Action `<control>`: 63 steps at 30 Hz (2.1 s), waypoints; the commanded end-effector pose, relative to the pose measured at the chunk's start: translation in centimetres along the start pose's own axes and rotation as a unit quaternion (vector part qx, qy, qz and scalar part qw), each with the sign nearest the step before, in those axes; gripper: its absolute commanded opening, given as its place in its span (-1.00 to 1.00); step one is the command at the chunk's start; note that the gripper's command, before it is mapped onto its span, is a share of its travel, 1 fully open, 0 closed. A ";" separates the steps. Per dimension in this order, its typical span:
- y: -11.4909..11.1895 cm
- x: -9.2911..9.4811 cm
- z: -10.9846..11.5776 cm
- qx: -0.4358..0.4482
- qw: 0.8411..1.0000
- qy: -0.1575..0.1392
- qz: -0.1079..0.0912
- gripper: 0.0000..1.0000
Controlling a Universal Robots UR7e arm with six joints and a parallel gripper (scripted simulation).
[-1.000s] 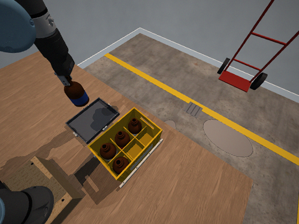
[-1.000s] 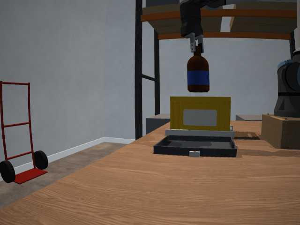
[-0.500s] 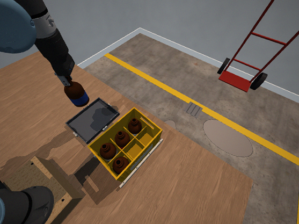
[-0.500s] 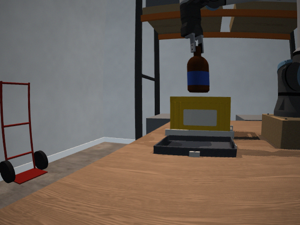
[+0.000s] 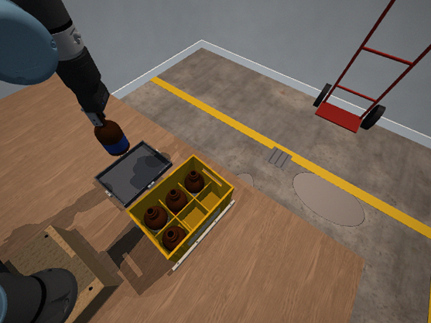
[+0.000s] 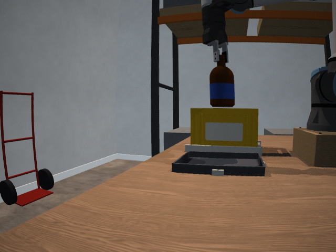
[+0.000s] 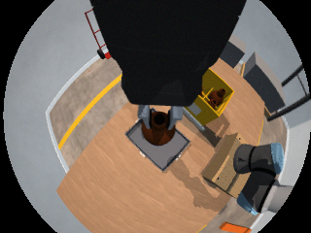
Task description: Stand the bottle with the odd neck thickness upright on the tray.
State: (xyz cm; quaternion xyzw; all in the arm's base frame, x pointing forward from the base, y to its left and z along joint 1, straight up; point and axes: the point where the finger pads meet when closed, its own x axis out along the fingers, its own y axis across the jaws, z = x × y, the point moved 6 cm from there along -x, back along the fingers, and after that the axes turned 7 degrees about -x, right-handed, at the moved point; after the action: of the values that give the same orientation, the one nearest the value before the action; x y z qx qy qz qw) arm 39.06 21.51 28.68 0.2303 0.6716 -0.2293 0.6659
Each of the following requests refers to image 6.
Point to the brown bottle with blue label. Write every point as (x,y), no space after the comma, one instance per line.
(222,89)

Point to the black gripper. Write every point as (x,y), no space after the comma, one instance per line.
(213,19)

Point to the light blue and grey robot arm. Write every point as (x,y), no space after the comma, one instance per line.
(323,80)

